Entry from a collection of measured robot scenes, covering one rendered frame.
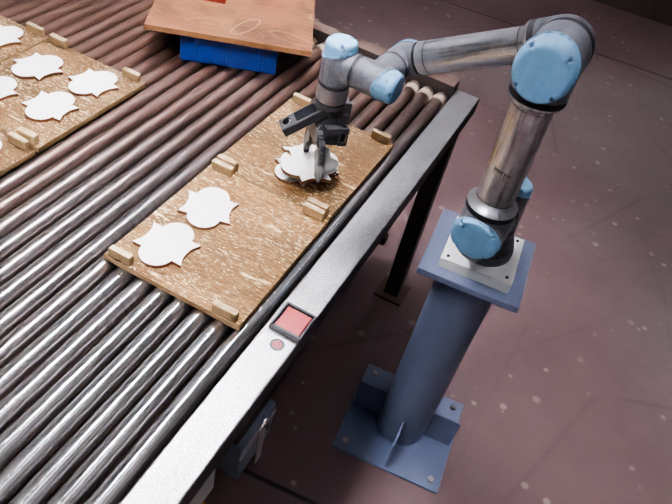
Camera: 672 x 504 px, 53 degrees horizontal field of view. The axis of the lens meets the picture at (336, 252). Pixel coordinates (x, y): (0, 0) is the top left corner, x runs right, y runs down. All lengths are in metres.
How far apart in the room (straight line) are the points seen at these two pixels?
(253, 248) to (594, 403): 1.70
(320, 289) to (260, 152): 0.48
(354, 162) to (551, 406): 1.34
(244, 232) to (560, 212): 2.30
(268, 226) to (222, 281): 0.21
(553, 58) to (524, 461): 1.62
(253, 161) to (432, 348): 0.74
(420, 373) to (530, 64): 1.08
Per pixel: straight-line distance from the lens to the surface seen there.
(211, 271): 1.51
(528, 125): 1.39
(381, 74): 1.51
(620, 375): 3.01
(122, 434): 1.30
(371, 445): 2.39
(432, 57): 1.57
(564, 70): 1.31
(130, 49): 2.29
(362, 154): 1.91
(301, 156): 1.75
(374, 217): 1.75
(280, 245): 1.59
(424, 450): 2.44
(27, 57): 2.18
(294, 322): 1.44
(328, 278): 1.56
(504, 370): 2.77
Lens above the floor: 2.04
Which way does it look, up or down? 44 degrees down
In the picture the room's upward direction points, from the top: 14 degrees clockwise
